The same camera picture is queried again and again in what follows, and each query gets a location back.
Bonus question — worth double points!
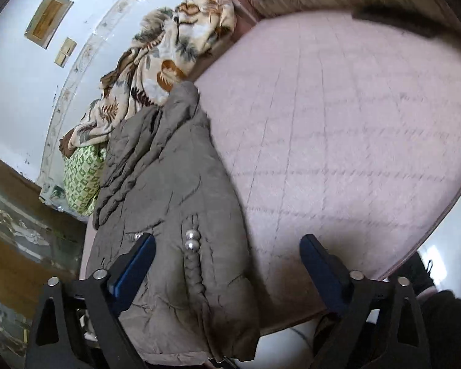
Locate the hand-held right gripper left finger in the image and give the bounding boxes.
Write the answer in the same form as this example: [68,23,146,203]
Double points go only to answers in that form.
[25,232,156,369]

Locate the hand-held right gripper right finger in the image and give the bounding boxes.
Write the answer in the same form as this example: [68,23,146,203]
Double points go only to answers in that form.
[300,234,433,369]

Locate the grey-brown padded jacket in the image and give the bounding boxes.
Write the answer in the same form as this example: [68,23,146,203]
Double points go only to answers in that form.
[79,81,261,364]

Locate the black shoe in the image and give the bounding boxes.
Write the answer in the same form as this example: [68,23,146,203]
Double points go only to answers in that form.
[415,252,436,296]

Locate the green patterned pillow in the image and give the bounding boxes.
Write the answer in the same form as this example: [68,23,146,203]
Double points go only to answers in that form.
[62,143,108,216]

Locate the wooden cabinet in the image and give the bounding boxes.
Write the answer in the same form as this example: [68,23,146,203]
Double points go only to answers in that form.
[0,146,87,369]

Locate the pink quilted mattress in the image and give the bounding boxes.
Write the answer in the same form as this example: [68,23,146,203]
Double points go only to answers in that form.
[79,10,461,335]

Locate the person's dark trousers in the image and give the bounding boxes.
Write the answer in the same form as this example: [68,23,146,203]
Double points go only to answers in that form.
[419,290,461,369]

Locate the leaf-print fleece blanket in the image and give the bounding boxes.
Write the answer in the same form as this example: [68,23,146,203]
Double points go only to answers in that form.
[59,0,236,158]

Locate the red-brown upholstered headboard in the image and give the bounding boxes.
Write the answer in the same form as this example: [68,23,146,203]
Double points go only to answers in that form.
[205,0,260,43]

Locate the beige wall switch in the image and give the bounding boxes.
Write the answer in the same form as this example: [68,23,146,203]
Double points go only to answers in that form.
[54,38,77,68]

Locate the gold framed wall picture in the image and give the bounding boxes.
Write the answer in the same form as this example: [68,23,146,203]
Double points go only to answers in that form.
[24,0,74,49]

